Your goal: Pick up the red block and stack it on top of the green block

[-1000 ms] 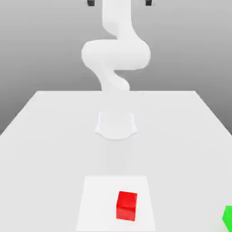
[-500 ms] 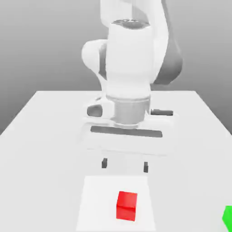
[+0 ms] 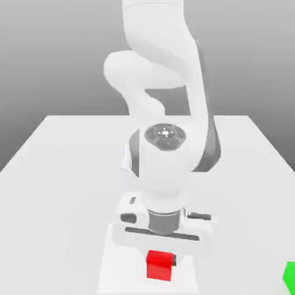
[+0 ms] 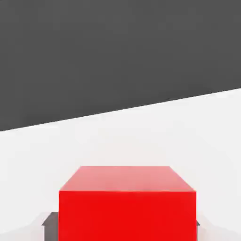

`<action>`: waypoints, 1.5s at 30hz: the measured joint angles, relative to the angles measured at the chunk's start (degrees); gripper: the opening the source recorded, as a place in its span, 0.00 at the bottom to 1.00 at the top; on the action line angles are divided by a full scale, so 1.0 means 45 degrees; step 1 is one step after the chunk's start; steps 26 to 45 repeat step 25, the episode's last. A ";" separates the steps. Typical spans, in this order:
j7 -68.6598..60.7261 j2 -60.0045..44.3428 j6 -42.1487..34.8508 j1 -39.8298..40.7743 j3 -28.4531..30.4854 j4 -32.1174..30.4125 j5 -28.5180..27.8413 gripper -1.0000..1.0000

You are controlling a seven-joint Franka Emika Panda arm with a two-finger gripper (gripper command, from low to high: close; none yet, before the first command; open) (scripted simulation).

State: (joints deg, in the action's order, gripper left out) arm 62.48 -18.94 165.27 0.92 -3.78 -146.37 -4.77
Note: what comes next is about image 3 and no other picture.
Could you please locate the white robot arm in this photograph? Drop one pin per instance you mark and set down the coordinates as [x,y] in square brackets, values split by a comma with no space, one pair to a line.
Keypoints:
[161,69]

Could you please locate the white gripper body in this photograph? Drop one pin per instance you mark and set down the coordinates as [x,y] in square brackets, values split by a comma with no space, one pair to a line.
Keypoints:
[138,242]

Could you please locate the small green cube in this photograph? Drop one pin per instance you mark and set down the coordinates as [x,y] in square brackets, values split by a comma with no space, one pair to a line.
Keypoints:
[290,276]

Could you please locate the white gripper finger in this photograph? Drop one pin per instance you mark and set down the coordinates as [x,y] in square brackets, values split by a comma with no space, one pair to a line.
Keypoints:
[174,260]

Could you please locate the small red cube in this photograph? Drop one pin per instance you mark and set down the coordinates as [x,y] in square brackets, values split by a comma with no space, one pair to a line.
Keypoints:
[159,265]

